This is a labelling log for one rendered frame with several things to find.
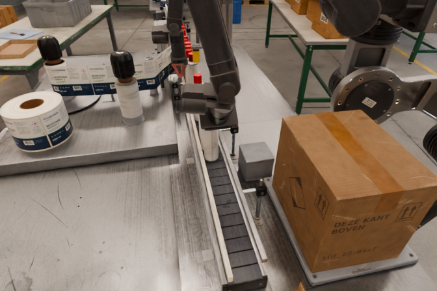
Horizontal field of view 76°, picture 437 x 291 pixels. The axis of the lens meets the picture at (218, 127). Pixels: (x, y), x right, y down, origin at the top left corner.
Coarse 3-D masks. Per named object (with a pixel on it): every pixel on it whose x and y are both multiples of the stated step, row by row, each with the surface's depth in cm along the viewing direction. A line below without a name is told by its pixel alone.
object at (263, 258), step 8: (224, 144) 93; (224, 152) 91; (232, 168) 84; (232, 176) 82; (240, 184) 79; (240, 192) 76; (248, 208) 72; (248, 216) 70; (248, 224) 69; (256, 232) 66; (256, 240) 64; (264, 256) 61
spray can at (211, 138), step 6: (204, 132) 92; (210, 132) 91; (216, 132) 92; (204, 138) 94; (210, 138) 92; (216, 138) 93; (204, 144) 95; (210, 144) 94; (216, 144) 95; (204, 150) 97; (210, 150) 95; (216, 150) 96; (204, 156) 99; (210, 156) 97; (216, 156) 98
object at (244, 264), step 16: (192, 128) 116; (224, 176) 93; (224, 192) 87; (224, 208) 82; (224, 224) 78; (240, 224) 78; (224, 240) 73; (240, 240) 73; (240, 256) 70; (240, 272) 67; (256, 272) 67
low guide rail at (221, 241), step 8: (184, 80) 145; (192, 120) 114; (200, 152) 97; (200, 160) 95; (208, 176) 88; (208, 184) 85; (208, 192) 82; (216, 208) 78; (216, 216) 75; (216, 224) 73; (224, 248) 68; (224, 256) 66; (224, 264) 65; (232, 280) 63
